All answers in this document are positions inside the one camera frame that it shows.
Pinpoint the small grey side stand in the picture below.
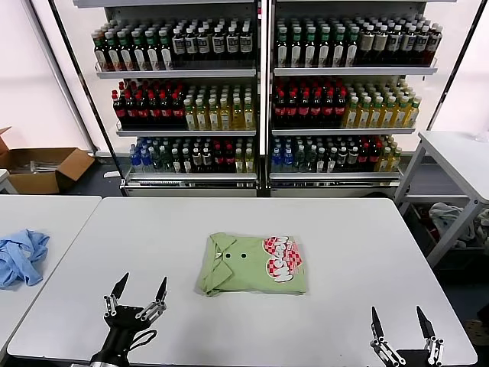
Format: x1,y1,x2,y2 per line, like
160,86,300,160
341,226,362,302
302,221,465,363
0,168,18,194

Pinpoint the white cap dark label bottle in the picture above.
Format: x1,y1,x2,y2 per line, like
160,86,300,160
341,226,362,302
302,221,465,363
401,24,416,65
198,26,212,62
415,24,429,65
185,27,199,62
239,24,254,61
172,27,186,62
225,25,240,61
212,26,226,61
387,24,402,65
428,23,443,65

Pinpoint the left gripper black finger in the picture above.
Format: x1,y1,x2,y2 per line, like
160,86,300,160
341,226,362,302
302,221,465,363
103,271,131,318
134,276,169,322

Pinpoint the beige label tea bottle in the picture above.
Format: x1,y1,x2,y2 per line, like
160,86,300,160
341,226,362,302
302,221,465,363
373,24,388,65
359,24,374,65

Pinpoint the black slanted frame pole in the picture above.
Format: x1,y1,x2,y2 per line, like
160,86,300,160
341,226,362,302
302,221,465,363
426,0,489,130
47,0,127,188

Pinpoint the grey crumpled cloth pile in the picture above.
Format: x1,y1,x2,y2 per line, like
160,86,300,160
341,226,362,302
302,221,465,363
429,201,468,242

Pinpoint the grey green crumpled cloth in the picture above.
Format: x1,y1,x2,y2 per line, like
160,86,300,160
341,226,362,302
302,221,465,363
474,207,489,245

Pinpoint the green cap tea bottle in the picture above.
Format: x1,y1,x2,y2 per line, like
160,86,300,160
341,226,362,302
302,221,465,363
332,25,347,67
277,25,291,67
118,30,134,73
145,29,160,72
318,25,332,67
303,25,319,67
345,25,360,67
92,32,107,73
105,31,121,73
132,30,147,72
159,28,173,71
290,25,305,67

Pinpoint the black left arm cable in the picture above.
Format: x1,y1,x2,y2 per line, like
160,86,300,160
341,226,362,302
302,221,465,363
128,329,158,348

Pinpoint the dark storage crate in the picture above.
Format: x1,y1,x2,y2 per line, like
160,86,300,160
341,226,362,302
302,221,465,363
403,201,489,269

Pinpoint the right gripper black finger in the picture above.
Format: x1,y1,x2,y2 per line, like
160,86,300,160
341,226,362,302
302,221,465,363
416,304,445,365
369,306,407,367

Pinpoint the crumpled light blue shirt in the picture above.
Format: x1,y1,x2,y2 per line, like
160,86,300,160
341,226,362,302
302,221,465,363
0,228,51,290

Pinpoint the open brown cardboard box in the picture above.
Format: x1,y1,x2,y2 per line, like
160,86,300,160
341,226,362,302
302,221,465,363
0,127,96,196

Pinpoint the grey slanted frame pole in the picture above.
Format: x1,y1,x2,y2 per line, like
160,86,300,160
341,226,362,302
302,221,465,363
21,0,98,154

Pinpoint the grey drinks display shelf unit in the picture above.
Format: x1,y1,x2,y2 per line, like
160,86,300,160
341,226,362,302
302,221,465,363
73,0,264,198
267,0,458,198

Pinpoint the green polo shirt with print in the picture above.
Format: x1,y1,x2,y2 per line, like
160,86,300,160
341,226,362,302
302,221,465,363
195,232,309,297

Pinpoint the white side table with legs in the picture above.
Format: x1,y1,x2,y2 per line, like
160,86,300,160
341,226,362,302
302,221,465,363
395,129,489,268

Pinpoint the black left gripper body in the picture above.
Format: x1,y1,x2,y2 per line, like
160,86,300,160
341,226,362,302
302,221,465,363
90,304,160,363

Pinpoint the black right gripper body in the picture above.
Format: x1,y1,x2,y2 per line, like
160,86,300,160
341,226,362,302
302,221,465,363
395,346,433,367

